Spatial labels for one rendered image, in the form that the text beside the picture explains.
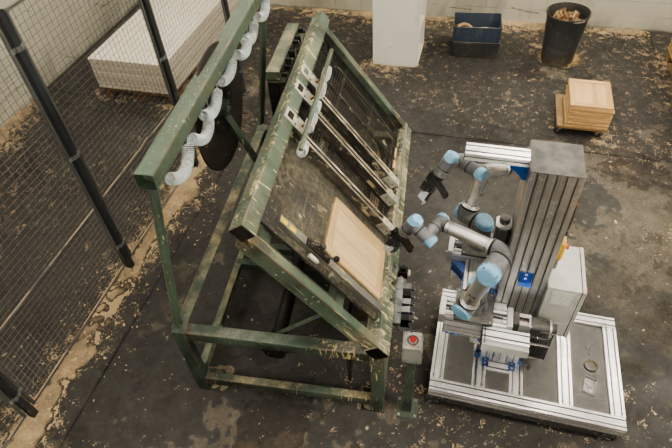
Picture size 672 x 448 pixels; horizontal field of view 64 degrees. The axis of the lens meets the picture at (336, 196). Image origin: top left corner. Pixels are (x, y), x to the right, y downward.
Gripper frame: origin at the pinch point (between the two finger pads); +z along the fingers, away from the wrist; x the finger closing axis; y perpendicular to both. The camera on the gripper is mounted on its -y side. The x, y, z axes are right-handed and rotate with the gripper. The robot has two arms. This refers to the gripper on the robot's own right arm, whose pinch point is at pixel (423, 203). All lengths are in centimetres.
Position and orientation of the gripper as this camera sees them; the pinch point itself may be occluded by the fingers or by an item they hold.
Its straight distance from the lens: 313.2
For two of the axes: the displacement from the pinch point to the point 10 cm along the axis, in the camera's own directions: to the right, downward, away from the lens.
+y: -8.1, -5.7, 1.4
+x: -4.0, 3.8, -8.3
